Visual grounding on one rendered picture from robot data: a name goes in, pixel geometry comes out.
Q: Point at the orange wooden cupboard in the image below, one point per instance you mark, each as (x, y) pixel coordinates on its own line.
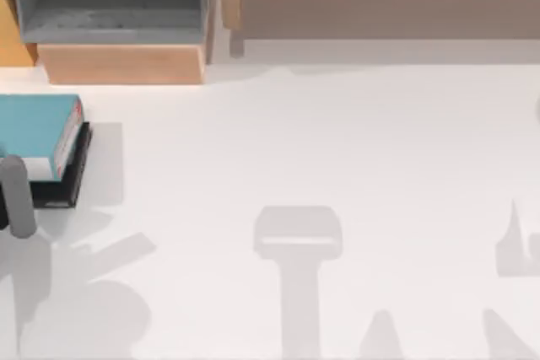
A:
(12, 46)

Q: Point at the black book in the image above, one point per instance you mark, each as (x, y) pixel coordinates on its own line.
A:
(71, 185)

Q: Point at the pale wooden drawer front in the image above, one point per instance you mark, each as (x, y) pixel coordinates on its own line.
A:
(120, 64)

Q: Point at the teal book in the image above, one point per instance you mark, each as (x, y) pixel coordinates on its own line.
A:
(34, 128)

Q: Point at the wooden open shelf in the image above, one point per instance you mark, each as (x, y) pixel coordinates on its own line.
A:
(379, 10)

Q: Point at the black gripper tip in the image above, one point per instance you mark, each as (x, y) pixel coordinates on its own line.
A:
(3, 208)

